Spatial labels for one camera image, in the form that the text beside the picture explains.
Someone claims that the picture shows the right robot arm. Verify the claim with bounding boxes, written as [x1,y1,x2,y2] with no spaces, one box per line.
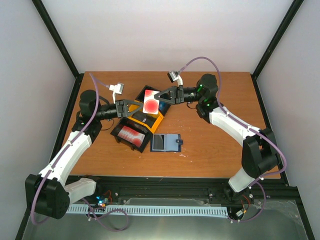
[155,71,280,193]

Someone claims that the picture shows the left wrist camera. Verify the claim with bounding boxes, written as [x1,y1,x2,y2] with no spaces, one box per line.
[108,82,124,104]

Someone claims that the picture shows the black bin with red cards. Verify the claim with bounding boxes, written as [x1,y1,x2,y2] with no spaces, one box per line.
[110,117,153,153]

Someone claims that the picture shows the left black frame post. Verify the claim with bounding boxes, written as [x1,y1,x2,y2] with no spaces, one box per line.
[32,0,81,79]

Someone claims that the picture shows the black frame post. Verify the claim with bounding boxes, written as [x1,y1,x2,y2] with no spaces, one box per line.
[251,0,305,79]
[32,0,81,79]

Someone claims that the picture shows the black credit card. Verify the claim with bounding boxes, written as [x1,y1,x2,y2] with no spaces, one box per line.
[152,134,165,150]

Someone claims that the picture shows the light blue cable duct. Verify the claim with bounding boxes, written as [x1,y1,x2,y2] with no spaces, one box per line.
[67,203,230,217]

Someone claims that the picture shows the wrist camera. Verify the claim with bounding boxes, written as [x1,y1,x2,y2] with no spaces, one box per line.
[167,70,183,86]
[108,82,124,104]

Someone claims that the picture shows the black card stack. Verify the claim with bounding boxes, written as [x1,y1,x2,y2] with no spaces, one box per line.
[131,111,154,128]

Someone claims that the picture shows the blue leather card holder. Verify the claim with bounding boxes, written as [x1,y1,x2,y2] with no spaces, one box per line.
[150,133,184,152]

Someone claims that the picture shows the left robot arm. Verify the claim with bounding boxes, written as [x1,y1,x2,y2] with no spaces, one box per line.
[25,90,143,225]

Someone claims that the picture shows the black bin with blue cards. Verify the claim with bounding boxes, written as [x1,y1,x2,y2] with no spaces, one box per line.
[135,85,170,116]

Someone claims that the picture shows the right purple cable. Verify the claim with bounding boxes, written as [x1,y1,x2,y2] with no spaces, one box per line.
[178,56,287,181]

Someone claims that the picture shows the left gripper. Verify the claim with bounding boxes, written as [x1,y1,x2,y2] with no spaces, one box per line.
[94,99,144,121]

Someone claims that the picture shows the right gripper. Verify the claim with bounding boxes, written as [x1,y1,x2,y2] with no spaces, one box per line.
[153,85,203,106]

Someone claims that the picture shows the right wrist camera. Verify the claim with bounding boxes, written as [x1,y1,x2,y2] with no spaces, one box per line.
[167,70,183,86]

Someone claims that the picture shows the right connector wires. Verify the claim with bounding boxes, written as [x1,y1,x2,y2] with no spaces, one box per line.
[234,197,252,217]

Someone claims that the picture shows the yellow middle bin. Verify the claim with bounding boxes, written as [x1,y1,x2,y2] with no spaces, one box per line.
[128,101,170,134]

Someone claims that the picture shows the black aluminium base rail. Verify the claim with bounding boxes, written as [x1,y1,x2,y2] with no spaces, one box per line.
[32,174,301,207]

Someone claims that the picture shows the left controller board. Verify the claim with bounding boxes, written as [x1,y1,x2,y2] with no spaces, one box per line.
[96,190,113,208]

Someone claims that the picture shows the right black frame post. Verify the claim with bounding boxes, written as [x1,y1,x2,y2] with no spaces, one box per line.
[251,0,305,79]

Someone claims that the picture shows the red white card stack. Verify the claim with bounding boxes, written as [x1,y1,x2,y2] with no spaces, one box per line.
[117,126,145,148]

